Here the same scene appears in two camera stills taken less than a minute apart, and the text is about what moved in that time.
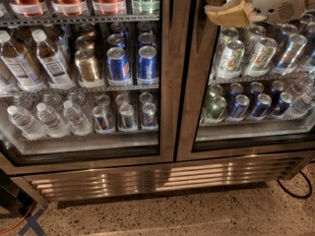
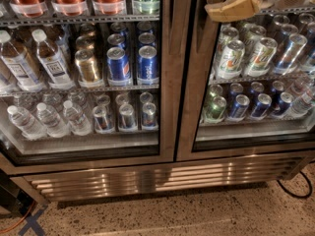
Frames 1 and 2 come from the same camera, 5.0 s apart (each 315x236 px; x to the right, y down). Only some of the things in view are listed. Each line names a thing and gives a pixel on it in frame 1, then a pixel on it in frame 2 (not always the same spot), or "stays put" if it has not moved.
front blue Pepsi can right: [148, 74] stays put
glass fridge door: [247, 90] stays put
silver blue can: [289, 54] stays put
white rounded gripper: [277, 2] to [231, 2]
